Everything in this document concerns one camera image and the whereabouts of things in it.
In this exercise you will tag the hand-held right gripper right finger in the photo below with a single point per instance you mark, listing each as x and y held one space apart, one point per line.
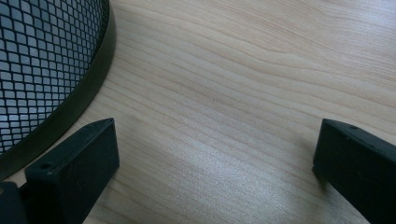
358 168

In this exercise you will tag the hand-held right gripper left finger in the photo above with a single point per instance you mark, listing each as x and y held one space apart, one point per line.
73 174

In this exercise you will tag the black metal mesh basket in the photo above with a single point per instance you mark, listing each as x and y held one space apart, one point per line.
43 65

